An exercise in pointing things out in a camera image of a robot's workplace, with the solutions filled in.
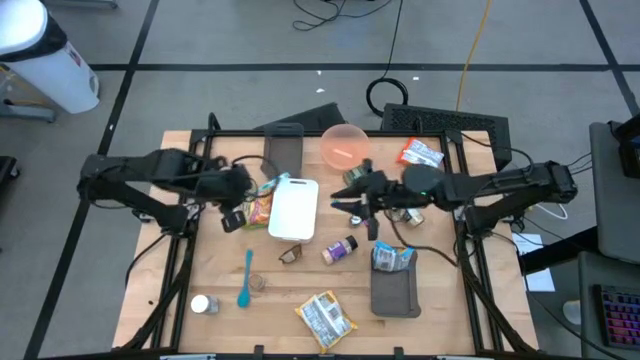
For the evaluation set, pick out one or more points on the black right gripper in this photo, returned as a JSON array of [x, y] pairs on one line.
[[390, 192]]

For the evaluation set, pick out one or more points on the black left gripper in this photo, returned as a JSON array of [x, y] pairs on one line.
[[225, 185]]

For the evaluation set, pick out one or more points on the yellow green candy packet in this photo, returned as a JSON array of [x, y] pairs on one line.
[[260, 212]]

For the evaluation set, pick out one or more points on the white plastic bin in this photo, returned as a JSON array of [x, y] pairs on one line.
[[292, 210]]

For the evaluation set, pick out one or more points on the blue yellow snack packet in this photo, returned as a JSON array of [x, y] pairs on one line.
[[390, 257]]

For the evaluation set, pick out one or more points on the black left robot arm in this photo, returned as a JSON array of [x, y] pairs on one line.
[[145, 167]]

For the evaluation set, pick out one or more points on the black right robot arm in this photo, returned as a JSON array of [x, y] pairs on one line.
[[500, 182]]

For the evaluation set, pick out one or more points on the pink translucent bowl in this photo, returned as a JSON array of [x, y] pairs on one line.
[[345, 145]]

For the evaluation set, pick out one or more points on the purple label spice jar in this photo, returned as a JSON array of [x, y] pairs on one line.
[[340, 250]]

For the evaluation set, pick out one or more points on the orange white snack packet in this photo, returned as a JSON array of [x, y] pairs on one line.
[[420, 152]]

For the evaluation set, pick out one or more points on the grey plastic holder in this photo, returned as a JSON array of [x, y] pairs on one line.
[[395, 295], [282, 150]]

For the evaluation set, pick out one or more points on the white lid spice jar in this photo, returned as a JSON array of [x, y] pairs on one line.
[[201, 304]]

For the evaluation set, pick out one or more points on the black flat panel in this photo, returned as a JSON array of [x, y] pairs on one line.
[[310, 117]]

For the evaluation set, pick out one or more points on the yellow white chips bag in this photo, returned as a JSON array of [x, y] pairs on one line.
[[325, 320]]

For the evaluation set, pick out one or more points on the black table edge clip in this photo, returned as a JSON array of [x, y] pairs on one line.
[[258, 351], [398, 352]]

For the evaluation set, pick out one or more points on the white paper sheet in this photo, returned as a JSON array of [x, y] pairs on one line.
[[541, 281], [524, 245]]

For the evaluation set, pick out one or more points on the black floor beam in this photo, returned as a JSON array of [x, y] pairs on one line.
[[555, 252]]

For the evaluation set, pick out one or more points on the grey metal stand base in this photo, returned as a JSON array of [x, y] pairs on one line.
[[30, 114]]

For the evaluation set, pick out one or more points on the white trash bin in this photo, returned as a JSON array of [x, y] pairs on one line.
[[55, 75]]

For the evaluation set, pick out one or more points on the computer mouse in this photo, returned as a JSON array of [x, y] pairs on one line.
[[573, 312]]

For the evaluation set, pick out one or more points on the black trash bag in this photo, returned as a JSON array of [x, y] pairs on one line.
[[50, 42]]

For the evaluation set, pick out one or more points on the grey desk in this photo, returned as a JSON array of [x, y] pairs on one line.
[[615, 270], [615, 215]]

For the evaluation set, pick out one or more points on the black monitor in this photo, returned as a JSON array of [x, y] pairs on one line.
[[631, 155]]

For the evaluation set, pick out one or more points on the backlit keyboard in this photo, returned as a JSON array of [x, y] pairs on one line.
[[620, 315]]

